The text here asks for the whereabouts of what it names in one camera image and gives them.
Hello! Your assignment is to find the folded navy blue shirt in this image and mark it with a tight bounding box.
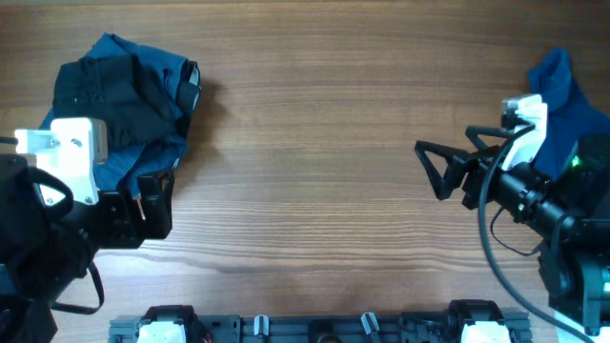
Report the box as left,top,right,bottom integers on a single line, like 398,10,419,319
40,33,201,195

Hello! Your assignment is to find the blue polo shirt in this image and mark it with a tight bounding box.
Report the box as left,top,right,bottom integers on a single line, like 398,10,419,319
528,48,609,179

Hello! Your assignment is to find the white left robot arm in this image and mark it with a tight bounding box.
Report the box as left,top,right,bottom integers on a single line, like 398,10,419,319
1,154,174,342

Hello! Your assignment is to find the black t-shirt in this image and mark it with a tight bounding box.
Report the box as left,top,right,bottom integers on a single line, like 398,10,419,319
52,54,186,150

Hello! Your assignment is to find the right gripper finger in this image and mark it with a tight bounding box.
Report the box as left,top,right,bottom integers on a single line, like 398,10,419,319
413,139,478,201
465,126,510,152

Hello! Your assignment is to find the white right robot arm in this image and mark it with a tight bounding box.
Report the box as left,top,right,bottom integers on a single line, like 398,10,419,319
415,124,609,342

